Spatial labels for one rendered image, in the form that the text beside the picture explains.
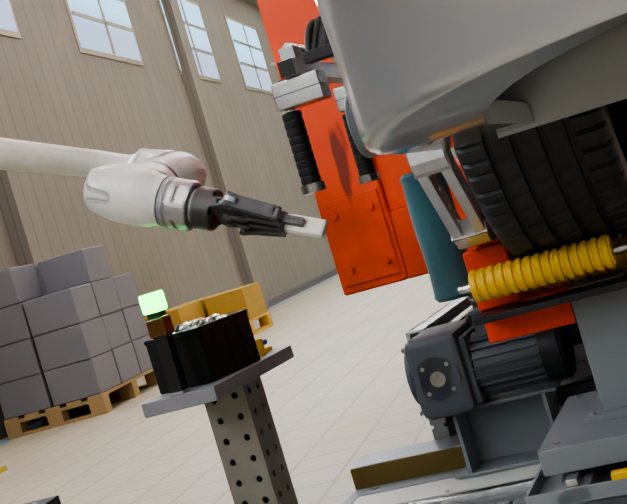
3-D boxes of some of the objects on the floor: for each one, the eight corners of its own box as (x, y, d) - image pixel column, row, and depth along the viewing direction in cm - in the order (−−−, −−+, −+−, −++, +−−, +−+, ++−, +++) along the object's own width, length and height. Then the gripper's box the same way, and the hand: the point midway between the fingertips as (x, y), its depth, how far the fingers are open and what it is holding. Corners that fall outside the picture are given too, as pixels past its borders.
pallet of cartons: (195, 346, 1068) (182, 303, 1067) (274, 324, 1049) (261, 280, 1049) (149, 369, 950) (134, 321, 949) (237, 345, 931) (222, 295, 931)
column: (297, 570, 244) (241, 382, 243) (256, 578, 247) (201, 392, 247) (313, 553, 253) (259, 372, 253) (273, 561, 257) (220, 382, 256)
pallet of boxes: (78, 405, 812) (36, 267, 810) (165, 381, 796) (123, 240, 794) (9, 439, 711) (-39, 283, 710) (107, 413, 695) (59, 252, 694)
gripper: (200, 241, 204) (326, 265, 197) (178, 209, 192) (311, 232, 185) (213, 204, 206) (338, 226, 199) (192, 170, 195) (324, 192, 188)
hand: (305, 226), depth 193 cm, fingers closed
